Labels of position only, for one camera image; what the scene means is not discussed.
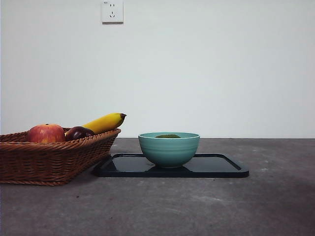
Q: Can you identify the green avocado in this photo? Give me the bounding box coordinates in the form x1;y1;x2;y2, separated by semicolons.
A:
154;133;181;139

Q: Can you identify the yellow banana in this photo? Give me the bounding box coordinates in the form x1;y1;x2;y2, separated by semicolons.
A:
80;112;127;135

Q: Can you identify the dark purple plum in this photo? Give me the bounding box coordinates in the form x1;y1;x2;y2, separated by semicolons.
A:
64;125;95;142

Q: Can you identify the brown wicker basket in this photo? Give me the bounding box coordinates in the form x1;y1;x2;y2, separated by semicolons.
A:
0;127;122;186

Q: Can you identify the teal ribbed bowl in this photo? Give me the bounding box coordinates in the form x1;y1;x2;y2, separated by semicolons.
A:
137;132;200;169

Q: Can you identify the white wall socket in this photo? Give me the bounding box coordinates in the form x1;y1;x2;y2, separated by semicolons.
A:
102;0;124;25

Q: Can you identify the black rectangular tray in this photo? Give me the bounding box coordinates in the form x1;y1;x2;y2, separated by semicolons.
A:
92;152;250;178

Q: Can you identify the red apple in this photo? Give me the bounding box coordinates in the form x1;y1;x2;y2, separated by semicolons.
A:
26;123;66;143

